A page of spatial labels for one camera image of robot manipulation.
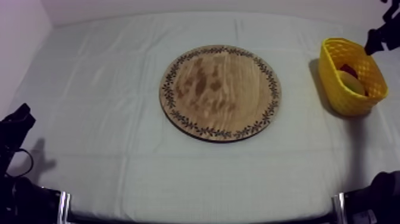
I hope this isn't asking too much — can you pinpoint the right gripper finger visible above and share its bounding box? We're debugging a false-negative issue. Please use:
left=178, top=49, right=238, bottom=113
left=364, top=29, right=385, bottom=57

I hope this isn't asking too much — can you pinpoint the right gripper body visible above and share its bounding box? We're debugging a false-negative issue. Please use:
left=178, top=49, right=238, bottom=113
left=376, top=18, right=400, bottom=51

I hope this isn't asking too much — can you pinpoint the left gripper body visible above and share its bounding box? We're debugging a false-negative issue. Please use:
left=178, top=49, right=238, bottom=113
left=0, top=103, right=37, bottom=176

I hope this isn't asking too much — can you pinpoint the yellow plastic basket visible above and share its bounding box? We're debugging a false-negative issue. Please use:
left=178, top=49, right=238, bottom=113
left=318, top=37, right=389, bottom=117

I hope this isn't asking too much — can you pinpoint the round wooden board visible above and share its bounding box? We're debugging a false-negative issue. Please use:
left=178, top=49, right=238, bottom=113
left=158, top=44, right=283, bottom=144

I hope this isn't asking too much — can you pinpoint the green toy pear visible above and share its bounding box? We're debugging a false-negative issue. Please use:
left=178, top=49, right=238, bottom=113
left=336, top=70, right=365, bottom=96

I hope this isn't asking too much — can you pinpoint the silver metal bar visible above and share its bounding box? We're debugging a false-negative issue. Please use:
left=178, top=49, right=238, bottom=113
left=57, top=191, right=72, bottom=224
left=332, top=192, right=346, bottom=224

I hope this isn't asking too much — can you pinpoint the black cable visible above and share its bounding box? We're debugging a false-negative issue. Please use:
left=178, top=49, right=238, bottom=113
left=6, top=148, right=35, bottom=179

